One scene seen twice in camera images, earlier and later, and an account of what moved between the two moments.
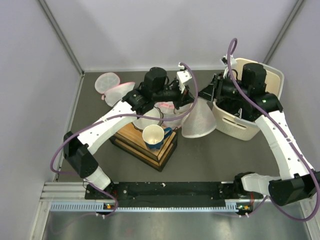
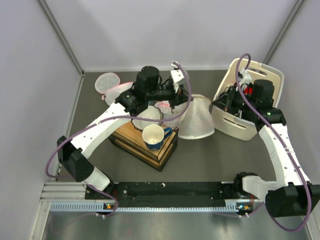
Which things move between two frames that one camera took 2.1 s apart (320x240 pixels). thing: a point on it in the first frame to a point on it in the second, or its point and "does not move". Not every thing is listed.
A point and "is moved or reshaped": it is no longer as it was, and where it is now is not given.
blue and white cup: [154, 136] does not move
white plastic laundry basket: [232, 126] does not move
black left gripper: [185, 98] does not move
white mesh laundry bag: [201, 121] is moved or reshaped
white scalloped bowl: [141, 122] does not move
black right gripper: [215, 86] to [234, 91]
